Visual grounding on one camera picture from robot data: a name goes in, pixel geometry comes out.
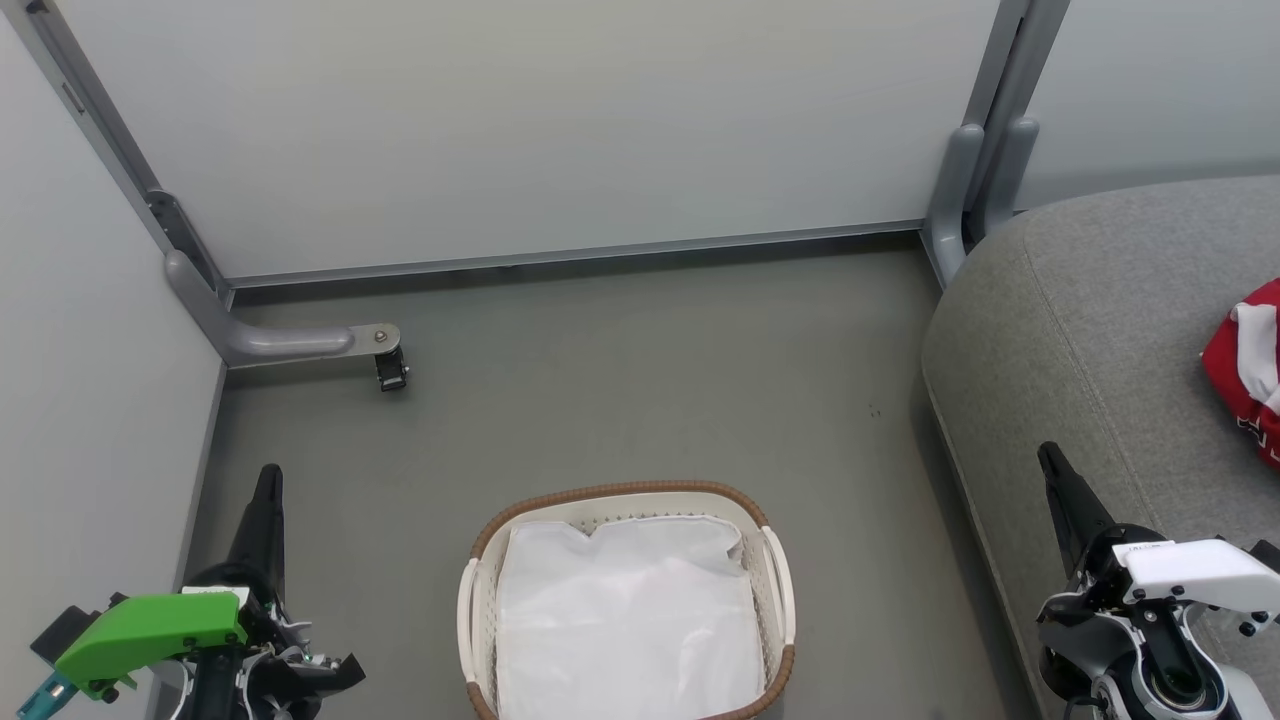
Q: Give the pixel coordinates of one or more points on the grey double partition post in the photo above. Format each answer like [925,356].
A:
[985,150]

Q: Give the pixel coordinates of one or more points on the cream laundry basket brown rim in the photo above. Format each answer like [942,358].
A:
[480,610]

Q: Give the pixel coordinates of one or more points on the grey partition bottom rail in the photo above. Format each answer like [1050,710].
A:
[570,255]

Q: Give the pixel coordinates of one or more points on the white cloth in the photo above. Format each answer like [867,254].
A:
[630,620]

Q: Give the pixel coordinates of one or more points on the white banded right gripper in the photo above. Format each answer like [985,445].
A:
[1200,575]

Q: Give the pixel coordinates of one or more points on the black caster wheel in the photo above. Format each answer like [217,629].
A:
[392,372]

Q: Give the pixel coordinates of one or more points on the grey fabric sofa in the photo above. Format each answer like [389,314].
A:
[1100,350]

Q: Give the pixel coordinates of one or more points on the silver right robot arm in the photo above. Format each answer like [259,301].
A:
[1130,655]

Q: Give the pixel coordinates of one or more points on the red basketball jersey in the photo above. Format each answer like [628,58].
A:
[1245,370]

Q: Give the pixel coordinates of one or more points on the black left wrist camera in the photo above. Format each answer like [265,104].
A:
[65,632]

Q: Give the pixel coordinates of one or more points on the grey partition foot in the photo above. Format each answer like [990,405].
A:
[270,343]

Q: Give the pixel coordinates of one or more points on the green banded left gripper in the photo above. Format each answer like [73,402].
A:
[150,635]

